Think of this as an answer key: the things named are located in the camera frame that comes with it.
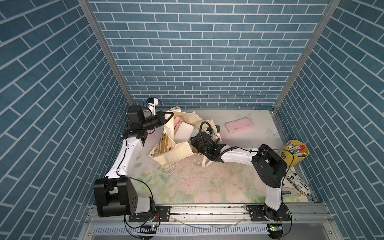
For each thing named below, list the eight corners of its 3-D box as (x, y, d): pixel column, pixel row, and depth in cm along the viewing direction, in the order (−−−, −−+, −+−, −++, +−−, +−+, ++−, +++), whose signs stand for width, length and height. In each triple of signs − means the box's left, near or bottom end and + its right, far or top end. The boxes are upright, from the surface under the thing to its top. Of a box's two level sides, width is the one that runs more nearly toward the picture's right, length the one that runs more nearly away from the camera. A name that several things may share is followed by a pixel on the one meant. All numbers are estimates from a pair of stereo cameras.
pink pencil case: (229, 133, 109) (230, 130, 106) (225, 124, 114) (225, 121, 112) (253, 127, 112) (254, 124, 110) (248, 119, 118) (249, 116, 115)
